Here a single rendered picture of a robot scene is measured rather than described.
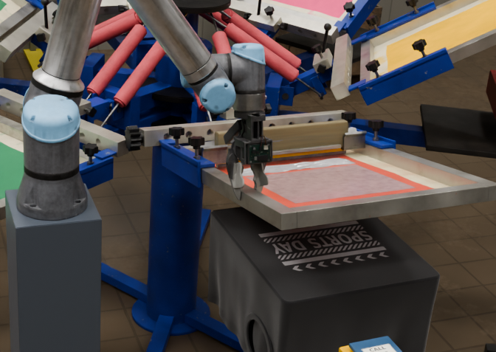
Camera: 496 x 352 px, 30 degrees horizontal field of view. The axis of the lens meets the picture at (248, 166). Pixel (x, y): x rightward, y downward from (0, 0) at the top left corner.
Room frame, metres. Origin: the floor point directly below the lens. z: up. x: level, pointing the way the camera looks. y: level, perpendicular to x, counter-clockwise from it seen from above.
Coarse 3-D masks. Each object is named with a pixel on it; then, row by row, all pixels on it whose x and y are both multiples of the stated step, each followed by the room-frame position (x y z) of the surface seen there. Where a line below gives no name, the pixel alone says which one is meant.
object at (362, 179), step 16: (288, 160) 2.43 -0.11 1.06; (304, 160) 2.43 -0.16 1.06; (352, 160) 2.43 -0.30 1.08; (320, 176) 2.23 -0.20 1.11; (336, 176) 2.23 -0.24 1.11; (352, 176) 2.23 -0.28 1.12; (368, 176) 2.23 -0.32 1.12; (384, 176) 2.23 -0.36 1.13; (400, 176) 2.23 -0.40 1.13; (352, 192) 2.07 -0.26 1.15; (368, 192) 2.07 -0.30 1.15; (384, 192) 2.07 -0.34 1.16; (400, 192) 2.07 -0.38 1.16
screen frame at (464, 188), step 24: (216, 168) 2.19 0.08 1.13; (408, 168) 2.29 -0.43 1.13; (432, 168) 2.20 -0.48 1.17; (408, 192) 1.94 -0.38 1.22; (432, 192) 1.94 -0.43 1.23; (456, 192) 1.96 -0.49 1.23; (480, 192) 1.98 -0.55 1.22; (264, 216) 1.84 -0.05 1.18; (288, 216) 1.77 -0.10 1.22; (312, 216) 1.79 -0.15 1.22; (336, 216) 1.82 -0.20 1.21; (360, 216) 1.84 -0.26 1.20
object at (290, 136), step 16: (272, 128) 2.40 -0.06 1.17; (288, 128) 2.42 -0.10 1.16; (304, 128) 2.44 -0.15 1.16; (320, 128) 2.46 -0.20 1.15; (336, 128) 2.48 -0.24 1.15; (224, 144) 2.33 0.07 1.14; (272, 144) 2.39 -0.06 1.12; (288, 144) 2.41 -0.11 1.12; (304, 144) 2.43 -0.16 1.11; (320, 144) 2.45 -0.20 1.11; (336, 144) 2.47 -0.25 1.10
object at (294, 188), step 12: (252, 180) 2.20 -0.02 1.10; (276, 180) 2.19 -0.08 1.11; (288, 180) 2.19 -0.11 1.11; (300, 180) 2.19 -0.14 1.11; (312, 180) 2.19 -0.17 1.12; (264, 192) 2.07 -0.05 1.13; (276, 192) 2.07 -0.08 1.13; (288, 192) 2.07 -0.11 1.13; (300, 192) 2.07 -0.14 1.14; (312, 192) 2.07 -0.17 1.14; (324, 192) 2.07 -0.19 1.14; (336, 192) 2.07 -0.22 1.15; (348, 192) 2.07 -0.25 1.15; (288, 204) 1.96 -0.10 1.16; (300, 204) 1.96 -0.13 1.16
